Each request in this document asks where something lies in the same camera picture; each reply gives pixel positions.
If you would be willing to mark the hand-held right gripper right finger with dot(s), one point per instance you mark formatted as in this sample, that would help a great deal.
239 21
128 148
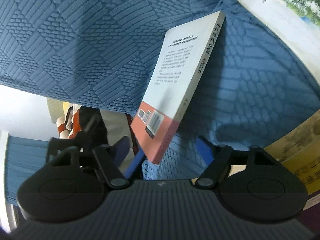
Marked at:
205 148

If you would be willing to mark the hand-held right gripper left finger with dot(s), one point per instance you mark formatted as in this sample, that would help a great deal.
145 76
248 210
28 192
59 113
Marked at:
120 151

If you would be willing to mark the landscape cover exercise book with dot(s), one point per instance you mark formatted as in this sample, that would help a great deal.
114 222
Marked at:
270 12

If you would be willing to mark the white and pink book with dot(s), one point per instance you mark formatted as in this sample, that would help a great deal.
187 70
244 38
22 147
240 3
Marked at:
170 75

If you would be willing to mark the brown painting cover book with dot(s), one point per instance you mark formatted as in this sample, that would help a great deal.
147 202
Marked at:
300 150

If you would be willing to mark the yellow plush toy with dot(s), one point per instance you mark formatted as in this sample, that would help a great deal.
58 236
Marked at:
67 104

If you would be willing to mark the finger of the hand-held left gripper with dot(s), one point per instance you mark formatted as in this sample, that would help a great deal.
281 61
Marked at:
65 142

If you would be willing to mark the purple book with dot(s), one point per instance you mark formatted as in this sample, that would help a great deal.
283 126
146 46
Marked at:
312 225

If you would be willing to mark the striped fleece blanket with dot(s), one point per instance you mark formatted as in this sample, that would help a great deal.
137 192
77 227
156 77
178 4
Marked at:
75 122

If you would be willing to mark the blue padded floor chair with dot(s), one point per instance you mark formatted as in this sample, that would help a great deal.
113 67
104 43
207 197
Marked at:
75 42

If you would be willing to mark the blue ribbed panel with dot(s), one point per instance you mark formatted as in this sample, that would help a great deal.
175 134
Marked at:
27 167

